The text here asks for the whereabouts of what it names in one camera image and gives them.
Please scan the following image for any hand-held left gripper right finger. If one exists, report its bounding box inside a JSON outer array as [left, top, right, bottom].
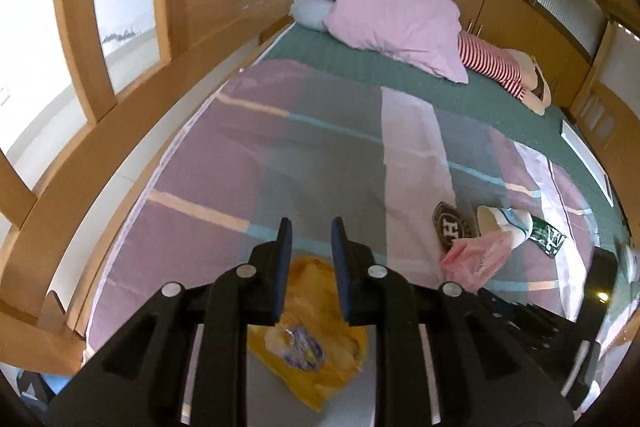
[[331, 217, 576, 427]]

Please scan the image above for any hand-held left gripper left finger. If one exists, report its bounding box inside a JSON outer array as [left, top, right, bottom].
[[45, 217, 293, 427]]

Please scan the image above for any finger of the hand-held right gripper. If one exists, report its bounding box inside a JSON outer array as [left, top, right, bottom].
[[475, 287, 571, 354]]

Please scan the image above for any yellow snack packet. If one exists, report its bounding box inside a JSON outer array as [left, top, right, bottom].
[[247, 256, 370, 413]]

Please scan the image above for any green wrapper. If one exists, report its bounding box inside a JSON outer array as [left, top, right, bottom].
[[529, 216, 568, 259]]

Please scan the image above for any white paper cup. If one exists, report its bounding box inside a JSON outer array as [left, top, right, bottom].
[[475, 205, 535, 253]]

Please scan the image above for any round metal tin lid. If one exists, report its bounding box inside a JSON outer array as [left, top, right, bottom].
[[432, 202, 481, 252]]

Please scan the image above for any plaid bed sheet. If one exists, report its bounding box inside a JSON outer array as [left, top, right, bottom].
[[85, 59, 626, 427]]

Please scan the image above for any white strip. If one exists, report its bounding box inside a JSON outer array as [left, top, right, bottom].
[[561, 119, 615, 208]]

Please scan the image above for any green bed mat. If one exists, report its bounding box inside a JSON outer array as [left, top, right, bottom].
[[260, 24, 626, 228]]

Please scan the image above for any striped doll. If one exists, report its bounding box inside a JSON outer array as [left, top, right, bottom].
[[457, 32, 553, 116]]

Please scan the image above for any grey pillow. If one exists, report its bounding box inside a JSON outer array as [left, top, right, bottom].
[[291, 0, 341, 32]]

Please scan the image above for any pink pillow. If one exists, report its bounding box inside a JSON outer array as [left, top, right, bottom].
[[322, 0, 470, 84]]

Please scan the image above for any wooden bed frame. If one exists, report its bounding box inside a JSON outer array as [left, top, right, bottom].
[[0, 0, 321, 378]]

